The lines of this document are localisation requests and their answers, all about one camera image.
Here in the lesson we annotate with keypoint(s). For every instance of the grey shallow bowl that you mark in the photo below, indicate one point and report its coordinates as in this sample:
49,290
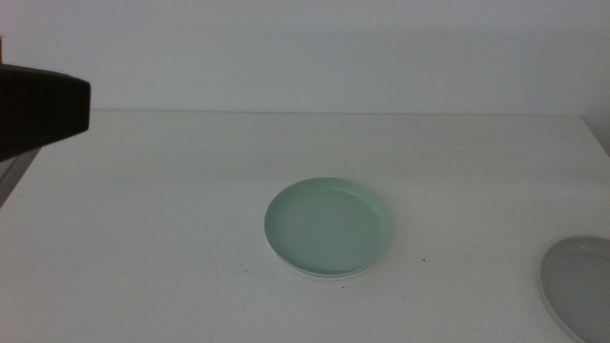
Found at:
581,290

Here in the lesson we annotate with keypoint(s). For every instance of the white shallow bowl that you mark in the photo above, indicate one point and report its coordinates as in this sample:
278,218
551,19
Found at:
333,277

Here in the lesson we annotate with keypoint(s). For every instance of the pale green shallow bowl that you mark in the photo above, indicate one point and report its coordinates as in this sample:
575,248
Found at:
329,226

